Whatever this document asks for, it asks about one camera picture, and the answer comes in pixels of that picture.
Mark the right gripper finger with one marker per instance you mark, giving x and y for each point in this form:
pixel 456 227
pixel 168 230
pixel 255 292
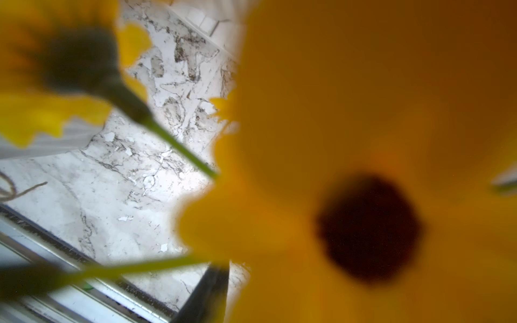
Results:
pixel 207 302

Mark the sunflower pot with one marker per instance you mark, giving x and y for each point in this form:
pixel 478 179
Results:
pixel 359 184

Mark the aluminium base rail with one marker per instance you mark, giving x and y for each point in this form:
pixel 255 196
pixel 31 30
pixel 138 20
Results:
pixel 50 265

